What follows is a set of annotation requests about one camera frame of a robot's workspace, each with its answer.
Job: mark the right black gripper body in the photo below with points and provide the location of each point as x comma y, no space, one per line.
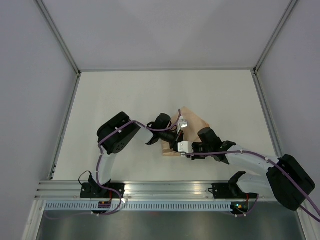
198,147

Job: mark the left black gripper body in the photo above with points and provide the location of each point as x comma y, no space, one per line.
174,138

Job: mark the peach cloth napkin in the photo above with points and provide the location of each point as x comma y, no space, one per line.
195,124

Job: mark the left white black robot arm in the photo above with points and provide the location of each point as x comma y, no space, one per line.
117,133

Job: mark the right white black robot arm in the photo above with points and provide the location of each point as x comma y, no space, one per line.
282,178

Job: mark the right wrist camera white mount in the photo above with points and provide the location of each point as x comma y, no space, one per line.
185,147

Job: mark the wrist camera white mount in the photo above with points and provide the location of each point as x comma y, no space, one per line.
185,147
181,124

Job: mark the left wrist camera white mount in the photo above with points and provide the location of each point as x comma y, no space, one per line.
181,124

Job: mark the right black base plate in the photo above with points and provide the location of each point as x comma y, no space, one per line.
224,190

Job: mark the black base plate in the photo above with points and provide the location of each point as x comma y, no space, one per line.
89,192
224,190

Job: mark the white slotted cable duct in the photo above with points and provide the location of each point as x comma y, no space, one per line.
154,206

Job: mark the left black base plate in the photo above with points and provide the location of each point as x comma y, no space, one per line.
89,192

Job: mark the aluminium front rail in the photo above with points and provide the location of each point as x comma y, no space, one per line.
134,190

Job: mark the aluminium frame right post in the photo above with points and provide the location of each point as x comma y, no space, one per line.
274,36

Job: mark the aluminium frame post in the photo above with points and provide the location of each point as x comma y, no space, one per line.
274,36
57,35

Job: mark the aluminium frame left post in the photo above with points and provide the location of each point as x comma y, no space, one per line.
57,35

